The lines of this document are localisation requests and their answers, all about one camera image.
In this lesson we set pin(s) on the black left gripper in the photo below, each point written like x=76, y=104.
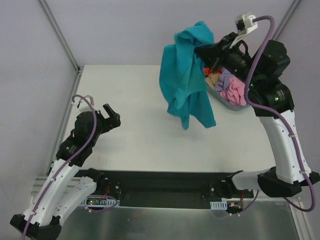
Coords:
x=110, y=121

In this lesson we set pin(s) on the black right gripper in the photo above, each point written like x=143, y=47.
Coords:
x=218, y=50

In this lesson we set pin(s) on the teal t shirt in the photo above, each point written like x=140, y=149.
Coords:
x=182, y=76

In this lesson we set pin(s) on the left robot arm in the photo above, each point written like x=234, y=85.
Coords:
x=44, y=218

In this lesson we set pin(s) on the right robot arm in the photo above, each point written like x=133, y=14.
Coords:
x=274, y=106

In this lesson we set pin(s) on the lilac t shirt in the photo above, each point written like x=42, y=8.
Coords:
x=224, y=80

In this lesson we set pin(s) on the orange t shirt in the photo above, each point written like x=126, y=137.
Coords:
x=209, y=71

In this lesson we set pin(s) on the beige t shirt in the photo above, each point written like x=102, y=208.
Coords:
x=212, y=79

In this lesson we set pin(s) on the pink t shirt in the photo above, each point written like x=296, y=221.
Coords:
x=234, y=93

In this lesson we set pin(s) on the grey-blue plastic basket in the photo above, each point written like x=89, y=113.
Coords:
x=226, y=103

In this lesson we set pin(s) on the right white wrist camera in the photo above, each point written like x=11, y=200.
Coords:
x=245, y=26

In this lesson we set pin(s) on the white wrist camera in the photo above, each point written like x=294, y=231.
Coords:
x=245, y=26
x=80, y=101

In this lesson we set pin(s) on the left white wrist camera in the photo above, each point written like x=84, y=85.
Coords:
x=80, y=101

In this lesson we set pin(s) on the right aluminium frame post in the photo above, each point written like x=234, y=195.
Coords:
x=286, y=18

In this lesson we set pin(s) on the aluminium frame post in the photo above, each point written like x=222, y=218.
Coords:
x=286, y=18
x=59, y=34

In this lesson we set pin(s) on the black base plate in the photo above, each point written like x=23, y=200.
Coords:
x=151, y=189

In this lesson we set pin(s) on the left white cable duct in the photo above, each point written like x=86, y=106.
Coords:
x=100, y=202

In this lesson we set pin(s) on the white cable duct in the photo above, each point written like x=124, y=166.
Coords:
x=100, y=202
x=219, y=205

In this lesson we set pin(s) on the left aluminium frame post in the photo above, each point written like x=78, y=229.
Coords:
x=59, y=34

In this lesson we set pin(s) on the right white cable duct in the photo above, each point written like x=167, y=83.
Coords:
x=219, y=205

